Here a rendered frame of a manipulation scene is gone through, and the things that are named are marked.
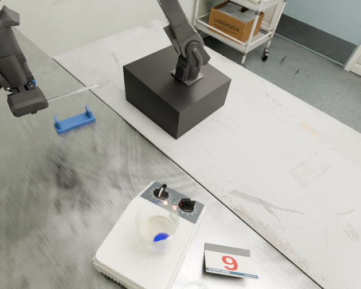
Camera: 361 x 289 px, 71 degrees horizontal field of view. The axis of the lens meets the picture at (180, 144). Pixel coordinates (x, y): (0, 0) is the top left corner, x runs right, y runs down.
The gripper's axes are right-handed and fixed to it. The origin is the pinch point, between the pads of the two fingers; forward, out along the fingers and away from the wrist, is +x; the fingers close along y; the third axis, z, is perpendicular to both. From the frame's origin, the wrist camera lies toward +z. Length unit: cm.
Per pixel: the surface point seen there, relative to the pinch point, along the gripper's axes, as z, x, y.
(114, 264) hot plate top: -1.4, 2.5, 39.7
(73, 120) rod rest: -7.4, 10.2, -0.2
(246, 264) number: -21, 9, 51
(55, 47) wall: -27, 56, -118
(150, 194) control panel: -12.6, 5.8, 30.8
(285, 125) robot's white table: -59, 12, 29
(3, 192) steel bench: 11.8, 11.0, 12.1
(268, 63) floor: -217, 103, -81
